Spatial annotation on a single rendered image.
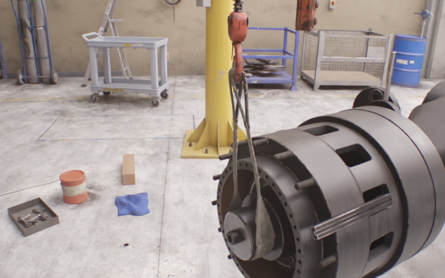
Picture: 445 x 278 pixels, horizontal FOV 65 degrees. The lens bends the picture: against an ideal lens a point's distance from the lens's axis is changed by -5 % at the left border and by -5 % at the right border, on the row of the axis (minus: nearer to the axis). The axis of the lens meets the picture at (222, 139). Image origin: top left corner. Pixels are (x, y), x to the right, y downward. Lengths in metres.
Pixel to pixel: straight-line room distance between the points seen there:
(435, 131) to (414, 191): 0.57
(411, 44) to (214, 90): 4.50
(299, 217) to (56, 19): 6.59
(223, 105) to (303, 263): 2.72
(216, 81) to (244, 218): 2.56
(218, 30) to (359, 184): 2.59
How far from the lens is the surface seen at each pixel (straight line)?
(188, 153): 3.53
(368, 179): 1.03
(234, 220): 1.03
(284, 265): 1.18
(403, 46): 7.22
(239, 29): 0.85
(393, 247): 1.16
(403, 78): 7.29
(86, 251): 2.45
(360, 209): 0.96
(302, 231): 0.92
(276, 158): 0.92
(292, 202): 0.92
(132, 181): 3.08
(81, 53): 7.14
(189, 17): 6.83
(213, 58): 3.44
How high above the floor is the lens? 1.48
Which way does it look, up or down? 22 degrees down
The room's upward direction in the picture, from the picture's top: 1 degrees clockwise
